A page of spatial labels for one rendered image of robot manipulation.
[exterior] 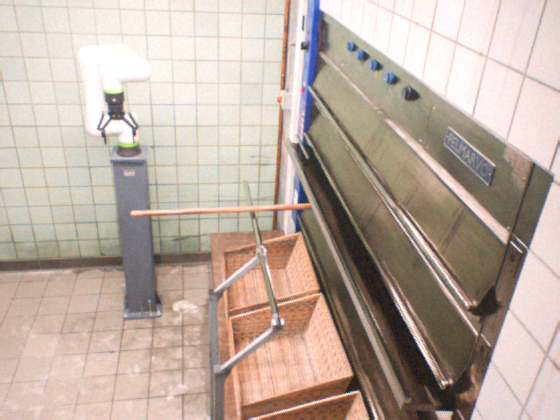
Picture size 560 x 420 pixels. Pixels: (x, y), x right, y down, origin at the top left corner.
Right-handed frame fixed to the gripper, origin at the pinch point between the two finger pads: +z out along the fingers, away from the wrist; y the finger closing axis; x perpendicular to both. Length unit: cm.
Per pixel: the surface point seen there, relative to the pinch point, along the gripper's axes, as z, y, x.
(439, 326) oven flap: -8, -94, 157
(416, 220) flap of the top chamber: -29, -93, 134
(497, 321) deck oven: -29, -93, 177
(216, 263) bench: 90, -49, -13
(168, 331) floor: 148, -16, -18
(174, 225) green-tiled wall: 114, -25, -98
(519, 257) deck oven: -46, -93, 177
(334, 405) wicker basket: 67, -83, 120
